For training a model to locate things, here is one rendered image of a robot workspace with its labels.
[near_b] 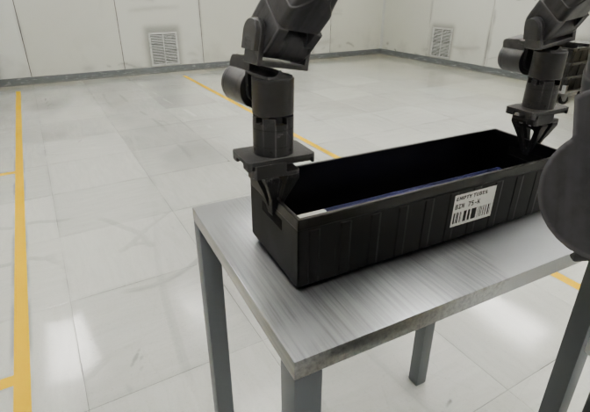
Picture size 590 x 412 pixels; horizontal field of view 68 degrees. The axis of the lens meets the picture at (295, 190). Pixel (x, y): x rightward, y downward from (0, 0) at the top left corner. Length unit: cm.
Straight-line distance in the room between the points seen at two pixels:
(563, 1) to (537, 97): 17
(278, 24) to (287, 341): 38
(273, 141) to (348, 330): 26
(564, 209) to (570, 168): 2
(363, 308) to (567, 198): 38
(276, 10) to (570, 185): 38
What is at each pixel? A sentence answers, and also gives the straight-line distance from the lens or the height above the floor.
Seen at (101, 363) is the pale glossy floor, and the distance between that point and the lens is 179.
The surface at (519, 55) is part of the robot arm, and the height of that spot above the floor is 108.
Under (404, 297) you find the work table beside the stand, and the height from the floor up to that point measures 80.
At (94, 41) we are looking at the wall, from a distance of 703.
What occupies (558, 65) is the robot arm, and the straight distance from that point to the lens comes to 95.
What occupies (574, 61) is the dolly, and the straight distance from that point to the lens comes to 585.
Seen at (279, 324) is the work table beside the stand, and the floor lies 80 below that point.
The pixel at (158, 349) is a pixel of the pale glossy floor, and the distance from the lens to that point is 178.
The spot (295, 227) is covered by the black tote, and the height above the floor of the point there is 90.
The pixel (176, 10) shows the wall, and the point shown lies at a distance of 723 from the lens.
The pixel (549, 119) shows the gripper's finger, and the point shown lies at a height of 97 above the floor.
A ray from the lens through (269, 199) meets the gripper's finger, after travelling 64.
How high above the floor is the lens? 120
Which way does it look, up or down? 25 degrees down
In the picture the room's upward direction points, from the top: straight up
